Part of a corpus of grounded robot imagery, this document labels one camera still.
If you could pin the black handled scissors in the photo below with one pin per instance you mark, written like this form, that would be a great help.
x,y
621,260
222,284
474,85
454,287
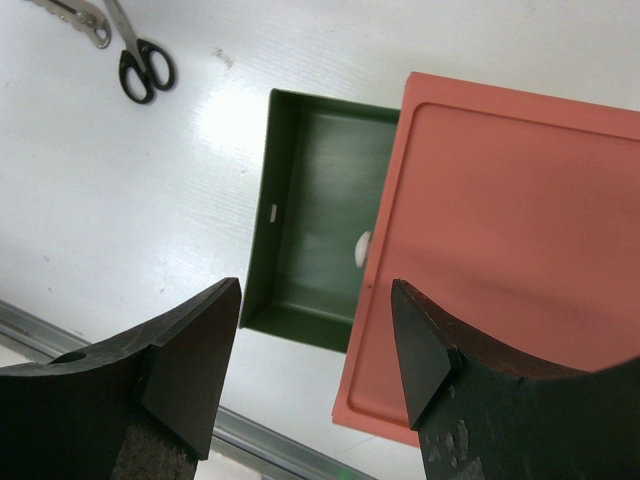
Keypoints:
x,y
137,56

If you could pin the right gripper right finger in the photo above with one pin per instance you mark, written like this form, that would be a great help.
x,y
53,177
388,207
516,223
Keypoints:
x,y
485,410

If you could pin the red top drawer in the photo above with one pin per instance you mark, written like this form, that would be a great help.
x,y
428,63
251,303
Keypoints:
x,y
515,212

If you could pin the green drawer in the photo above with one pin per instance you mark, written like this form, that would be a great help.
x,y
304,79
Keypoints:
x,y
325,165

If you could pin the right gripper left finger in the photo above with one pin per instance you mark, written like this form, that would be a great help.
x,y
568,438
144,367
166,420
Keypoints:
x,y
139,405

